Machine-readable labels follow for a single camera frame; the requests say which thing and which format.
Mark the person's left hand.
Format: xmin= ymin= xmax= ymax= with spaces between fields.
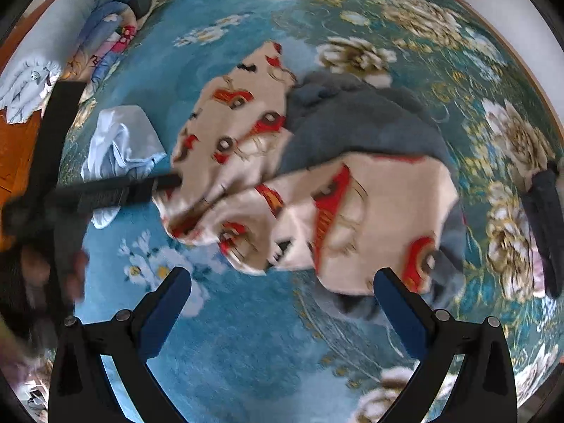
xmin=17 ymin=245 xmax=89 ymax=313

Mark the orange wooden bed frame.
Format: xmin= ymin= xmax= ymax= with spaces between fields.
xmin=0 ymin=0 xmax=67 ymax=247

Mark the teal floral bedspread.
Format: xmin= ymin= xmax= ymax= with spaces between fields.
xmin=61 ymin=0 xmax=563 ymax=422

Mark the light blue shirt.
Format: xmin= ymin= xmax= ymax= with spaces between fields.
xmin=79 ymin=105 xmax=167 ymax=230

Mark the cream fire truck print garment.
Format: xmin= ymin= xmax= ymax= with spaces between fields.
xmin=154 ymin=41 xmax=466 ymax=322

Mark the colourful folded blanket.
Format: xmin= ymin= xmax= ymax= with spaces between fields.
xmin=60 ymin=0 xmax=158 ymax=103

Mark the grey crumpled garment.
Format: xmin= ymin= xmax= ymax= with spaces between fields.
xmin=520 ymin=160 xmax=563 ymax=300

